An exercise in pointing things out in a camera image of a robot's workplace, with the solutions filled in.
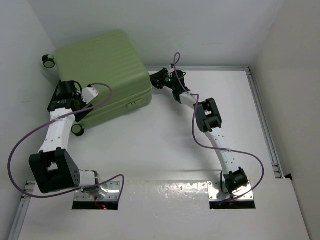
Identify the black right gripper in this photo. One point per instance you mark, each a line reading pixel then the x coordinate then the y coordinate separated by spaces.
pixel 157 79

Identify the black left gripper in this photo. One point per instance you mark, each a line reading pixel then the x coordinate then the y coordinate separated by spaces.
pixel 81 114

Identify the green suitcase with blue lining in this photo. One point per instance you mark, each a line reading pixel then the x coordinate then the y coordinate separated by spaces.
pixel 109 63

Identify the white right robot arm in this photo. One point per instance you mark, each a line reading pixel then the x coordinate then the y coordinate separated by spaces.
pixel 207 119

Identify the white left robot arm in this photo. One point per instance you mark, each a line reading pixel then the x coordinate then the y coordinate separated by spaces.
pixel 53 167

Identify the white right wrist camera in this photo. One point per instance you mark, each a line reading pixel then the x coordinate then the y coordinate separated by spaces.
pixel 171 68

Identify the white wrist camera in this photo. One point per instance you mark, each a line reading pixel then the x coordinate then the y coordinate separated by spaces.
pixel 88 94
pixel 171 68

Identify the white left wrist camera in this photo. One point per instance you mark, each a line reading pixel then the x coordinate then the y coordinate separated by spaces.
pixel 88 94

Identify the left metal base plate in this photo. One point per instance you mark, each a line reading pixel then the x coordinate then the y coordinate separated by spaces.
pixel 108 192

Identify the metal base plate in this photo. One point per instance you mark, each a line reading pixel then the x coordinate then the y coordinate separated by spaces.
pixel 108 192
pixel 243 193

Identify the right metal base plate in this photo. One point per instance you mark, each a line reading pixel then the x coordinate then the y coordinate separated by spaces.
pixel 243 193

